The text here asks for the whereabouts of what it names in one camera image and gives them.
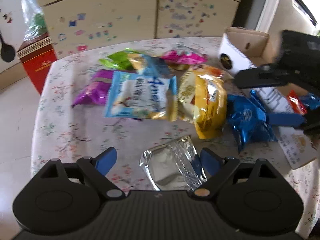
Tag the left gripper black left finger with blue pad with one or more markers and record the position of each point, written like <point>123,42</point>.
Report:
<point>95,171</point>

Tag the blue foil snack bag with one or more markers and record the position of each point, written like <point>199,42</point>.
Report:
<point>247,117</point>

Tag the green snack bag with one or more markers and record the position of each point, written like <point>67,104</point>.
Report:
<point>119,60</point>

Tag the red gift box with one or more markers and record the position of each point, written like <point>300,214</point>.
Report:
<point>36,56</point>

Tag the light blue snack bag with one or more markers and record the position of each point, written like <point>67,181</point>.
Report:
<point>148,93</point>

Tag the pink snack bag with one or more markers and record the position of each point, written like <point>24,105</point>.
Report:
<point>182,55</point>

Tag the orange snack bag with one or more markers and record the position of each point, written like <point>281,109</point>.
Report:
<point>294,101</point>

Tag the yellow snack bag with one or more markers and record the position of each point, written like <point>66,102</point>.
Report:
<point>202,100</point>

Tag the beige wooden cabinet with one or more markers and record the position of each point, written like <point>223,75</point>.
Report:
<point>78,25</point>

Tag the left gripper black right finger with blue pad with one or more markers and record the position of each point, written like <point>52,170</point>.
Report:
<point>219,169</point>

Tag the purple snack bag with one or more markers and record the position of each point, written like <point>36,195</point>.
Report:
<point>96,92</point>

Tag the clear plastic bag with greens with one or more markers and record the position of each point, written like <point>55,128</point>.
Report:
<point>34,19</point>

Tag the silver foil packet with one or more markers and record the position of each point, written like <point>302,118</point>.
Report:
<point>174,165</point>

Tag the floral tablecloth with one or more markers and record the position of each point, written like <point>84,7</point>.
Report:
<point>70,132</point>

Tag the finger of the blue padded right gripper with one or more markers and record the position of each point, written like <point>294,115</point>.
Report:
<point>285,119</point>

